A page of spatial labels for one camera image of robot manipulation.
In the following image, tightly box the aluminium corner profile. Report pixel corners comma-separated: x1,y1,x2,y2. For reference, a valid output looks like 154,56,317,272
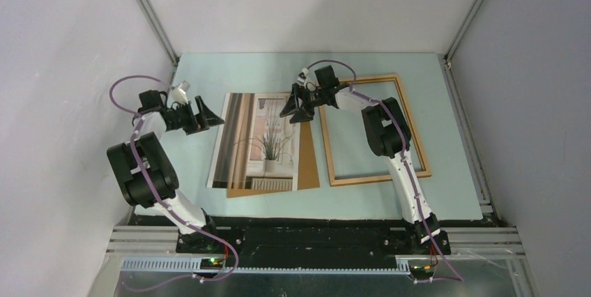
444,0,507,66
135,0,180,67

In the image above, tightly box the front aluminium rail frame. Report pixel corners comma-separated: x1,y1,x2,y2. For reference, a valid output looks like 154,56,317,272
105,226,526,259

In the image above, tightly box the purple cable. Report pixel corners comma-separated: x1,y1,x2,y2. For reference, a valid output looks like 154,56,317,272
306,59,464,283
109,75,240,293

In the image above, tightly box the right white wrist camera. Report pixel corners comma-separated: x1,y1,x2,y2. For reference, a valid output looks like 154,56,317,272
296,68,309,88

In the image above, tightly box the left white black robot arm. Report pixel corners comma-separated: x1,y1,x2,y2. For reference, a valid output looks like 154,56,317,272
107,90,224,253

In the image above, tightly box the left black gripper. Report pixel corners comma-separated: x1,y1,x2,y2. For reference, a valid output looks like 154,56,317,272
169,96,224,135

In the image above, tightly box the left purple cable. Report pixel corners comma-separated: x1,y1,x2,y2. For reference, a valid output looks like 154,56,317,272
109,75,240,293

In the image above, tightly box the right aluminium corner profile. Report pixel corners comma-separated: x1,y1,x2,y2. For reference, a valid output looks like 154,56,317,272
444,0,507,66

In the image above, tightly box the window plant photo print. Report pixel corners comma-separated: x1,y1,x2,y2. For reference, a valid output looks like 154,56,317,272
206,92,301,192

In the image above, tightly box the brown cardboard backing board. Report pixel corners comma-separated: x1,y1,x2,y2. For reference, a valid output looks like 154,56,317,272
225,92,321,199

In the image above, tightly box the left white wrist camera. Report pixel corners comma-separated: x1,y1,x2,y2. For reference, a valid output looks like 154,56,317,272
169,81,190,105

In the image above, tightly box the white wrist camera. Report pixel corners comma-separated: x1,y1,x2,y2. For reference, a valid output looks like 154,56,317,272
296,68,309,88
169,81,190,105

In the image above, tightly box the wooden picture frame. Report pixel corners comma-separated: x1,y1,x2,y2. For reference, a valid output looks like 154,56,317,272
319,73,432,187

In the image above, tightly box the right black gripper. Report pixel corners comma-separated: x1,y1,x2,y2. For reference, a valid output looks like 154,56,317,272
279,84,325,125

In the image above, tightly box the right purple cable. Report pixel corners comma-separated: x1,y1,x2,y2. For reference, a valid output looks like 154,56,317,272
306,59,464,283

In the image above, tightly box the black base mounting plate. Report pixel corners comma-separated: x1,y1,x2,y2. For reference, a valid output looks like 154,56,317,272
134,213,452,269

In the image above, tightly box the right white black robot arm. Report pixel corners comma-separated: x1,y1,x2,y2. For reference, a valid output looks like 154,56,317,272
279,66,447,259

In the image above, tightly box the left aluminium corner profile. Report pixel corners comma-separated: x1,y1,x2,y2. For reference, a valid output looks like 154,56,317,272
135,0,180,67

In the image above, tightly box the grey slotted cable duct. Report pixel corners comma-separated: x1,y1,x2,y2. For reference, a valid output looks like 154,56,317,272
121,257,410,275

